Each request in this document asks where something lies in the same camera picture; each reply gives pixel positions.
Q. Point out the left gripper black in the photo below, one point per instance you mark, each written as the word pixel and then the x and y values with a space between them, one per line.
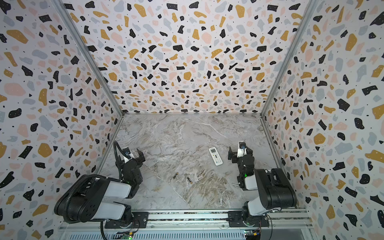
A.
pixel 135 159

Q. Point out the right corner aluminium post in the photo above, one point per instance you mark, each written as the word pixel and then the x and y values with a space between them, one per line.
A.
pixel 312 4

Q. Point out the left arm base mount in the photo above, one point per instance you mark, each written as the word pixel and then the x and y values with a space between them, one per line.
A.
pixel 131 221

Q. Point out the left corner aluminium post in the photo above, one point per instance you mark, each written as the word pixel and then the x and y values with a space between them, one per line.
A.
pixel 65 16

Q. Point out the white remote control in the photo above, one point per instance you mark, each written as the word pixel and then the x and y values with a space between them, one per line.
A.
pixel 215 156

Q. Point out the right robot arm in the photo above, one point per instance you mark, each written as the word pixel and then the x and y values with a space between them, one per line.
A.
pixel 274 189

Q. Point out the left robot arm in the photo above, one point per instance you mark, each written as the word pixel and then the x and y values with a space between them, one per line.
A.
pixel 84 201

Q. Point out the corner aluminium post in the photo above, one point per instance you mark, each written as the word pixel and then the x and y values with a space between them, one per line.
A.
pixel 312 4
pixel 65 16

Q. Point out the perforated cable tray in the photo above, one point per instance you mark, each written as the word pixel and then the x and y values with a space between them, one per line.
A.
pixel 180 235

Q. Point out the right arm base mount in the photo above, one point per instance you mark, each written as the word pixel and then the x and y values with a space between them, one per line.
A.
pixel 247 219

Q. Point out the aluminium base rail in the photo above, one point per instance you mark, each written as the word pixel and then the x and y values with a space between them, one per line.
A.
pixel 227 219

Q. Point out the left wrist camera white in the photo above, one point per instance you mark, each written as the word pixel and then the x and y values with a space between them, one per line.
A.
pixel 128 156

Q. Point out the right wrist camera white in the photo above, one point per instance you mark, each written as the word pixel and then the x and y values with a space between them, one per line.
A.
pixel 242 149

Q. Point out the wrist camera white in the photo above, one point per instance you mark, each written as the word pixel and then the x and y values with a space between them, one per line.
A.
pixel 128 156
pixel 242 149

